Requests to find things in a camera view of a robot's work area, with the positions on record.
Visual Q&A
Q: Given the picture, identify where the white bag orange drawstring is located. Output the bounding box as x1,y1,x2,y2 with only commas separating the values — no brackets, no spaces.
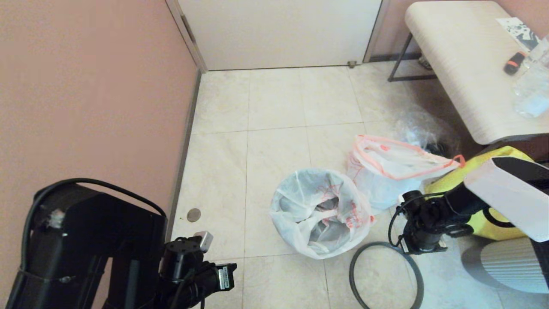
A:
347,134,467,212
269,168,376,260

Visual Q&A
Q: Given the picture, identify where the yellow tote bag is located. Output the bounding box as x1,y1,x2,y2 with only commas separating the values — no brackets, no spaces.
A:
425,146,534,241

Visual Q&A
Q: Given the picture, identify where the grey ribbed round object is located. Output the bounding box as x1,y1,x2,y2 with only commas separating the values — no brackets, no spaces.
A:
461,236,549,294

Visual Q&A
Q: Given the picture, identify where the beige table with metal legs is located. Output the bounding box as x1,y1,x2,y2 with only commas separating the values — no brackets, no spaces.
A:
388,0,549,145

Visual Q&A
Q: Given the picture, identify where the clear plastic bottle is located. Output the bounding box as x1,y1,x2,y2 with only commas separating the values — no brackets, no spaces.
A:
511,36,549,118

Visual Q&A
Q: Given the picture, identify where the black and orange small device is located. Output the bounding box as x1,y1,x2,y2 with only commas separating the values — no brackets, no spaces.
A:
504,51,526,75

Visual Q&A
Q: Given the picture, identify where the black and white leaflet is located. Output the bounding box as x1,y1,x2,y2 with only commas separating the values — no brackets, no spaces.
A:
497,16,539,51

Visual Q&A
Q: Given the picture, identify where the white door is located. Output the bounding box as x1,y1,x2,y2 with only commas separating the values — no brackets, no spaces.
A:
177,0,382,71

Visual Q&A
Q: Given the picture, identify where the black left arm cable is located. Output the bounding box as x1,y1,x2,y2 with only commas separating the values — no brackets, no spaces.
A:
21,178,169,275

